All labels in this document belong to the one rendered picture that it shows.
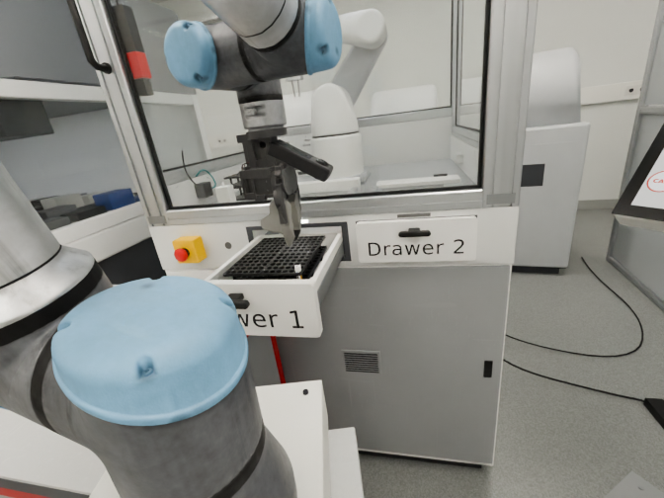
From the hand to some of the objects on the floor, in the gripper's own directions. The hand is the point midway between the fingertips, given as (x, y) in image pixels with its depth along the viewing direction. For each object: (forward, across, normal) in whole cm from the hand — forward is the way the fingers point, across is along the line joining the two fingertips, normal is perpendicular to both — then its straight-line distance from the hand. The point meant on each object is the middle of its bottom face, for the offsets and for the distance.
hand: (295, 236), depth 63 cm
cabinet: (+97, -70, -4) cm, 120 cm away
